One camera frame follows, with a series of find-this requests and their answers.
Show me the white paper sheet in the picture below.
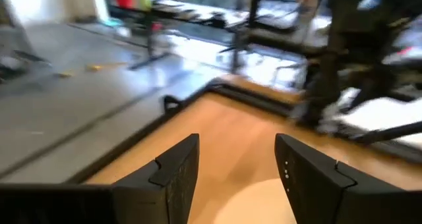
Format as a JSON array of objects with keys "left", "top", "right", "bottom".
[{"left": 324, "top": 88, "right": 422, "bottom": 149}]

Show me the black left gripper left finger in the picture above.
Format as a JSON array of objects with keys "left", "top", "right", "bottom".
[{"left": 111, "top": 133, "right": 200, "bottom": 224}]

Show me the black frame handle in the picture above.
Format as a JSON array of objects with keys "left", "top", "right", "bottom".
[{"left": 163, "top": 94, "right": 183, "bottom": 115}]

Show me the black slanted pole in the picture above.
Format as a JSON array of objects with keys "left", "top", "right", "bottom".
[{"left": 230, "top": 0, "right": 264, "bottom": 73}]

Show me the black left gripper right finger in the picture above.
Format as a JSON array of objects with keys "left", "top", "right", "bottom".
[{"left": 274, "top": 133, "right": 400, "bottom": 224}]

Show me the long black office desk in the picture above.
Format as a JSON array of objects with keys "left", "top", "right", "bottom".
[{"left": 105, "top": 0, "right": 238, "bottom": 72}]

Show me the yellow floor cable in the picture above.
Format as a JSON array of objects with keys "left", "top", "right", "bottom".
[{"left": 54, "top": 62, "right": 129, "bottom": 79}]

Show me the round cream woven placemat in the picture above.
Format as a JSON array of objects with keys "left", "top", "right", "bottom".
[{"left": 212, "top": 177, "right": 297, "bottom": 224}]

